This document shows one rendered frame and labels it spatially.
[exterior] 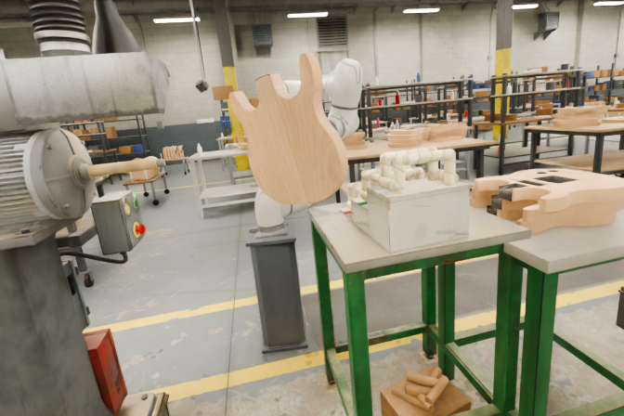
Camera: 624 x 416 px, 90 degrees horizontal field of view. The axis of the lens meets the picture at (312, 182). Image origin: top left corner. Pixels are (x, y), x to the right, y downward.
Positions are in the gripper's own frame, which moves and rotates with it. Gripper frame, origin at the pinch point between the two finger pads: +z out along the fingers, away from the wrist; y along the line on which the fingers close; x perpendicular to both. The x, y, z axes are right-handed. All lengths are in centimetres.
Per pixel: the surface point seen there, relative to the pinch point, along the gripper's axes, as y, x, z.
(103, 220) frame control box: 65, -7, 35
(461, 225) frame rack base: -40, -37, -17
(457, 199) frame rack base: -40, -29, -17
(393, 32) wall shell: 330, 211, -1214
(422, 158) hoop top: -34.2, -13.3, -11.0
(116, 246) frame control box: 65, -17, 35
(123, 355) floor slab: 159, -100, 25
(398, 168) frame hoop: -28.8, -13.8, -5.4
